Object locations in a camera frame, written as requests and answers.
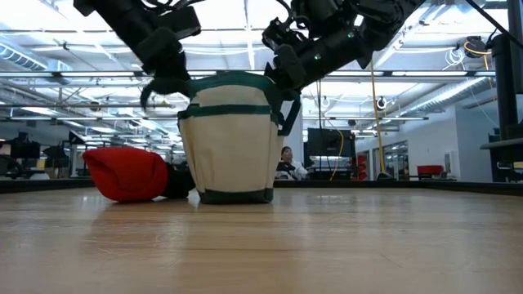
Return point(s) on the beige gardening bag green trim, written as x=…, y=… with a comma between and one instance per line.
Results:
x=231, y=155

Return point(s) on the red and black gardening glove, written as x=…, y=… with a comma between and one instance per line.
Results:
x=126, y=173

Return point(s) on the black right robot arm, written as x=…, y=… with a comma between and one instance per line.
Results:
x=384, y=16

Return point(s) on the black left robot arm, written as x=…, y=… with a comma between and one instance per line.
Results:
x=118, y=16

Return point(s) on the black monitor back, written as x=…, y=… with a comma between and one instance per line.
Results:
x=329, y=142

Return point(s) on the person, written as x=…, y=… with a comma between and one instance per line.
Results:
x=291, y=165

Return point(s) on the red storage bin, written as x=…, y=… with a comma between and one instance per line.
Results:
x=430, y=170

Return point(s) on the silver ventilation duct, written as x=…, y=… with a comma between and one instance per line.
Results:
x=457, y=92

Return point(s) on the white ventilation duct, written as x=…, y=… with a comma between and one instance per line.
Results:
x=24, y=59

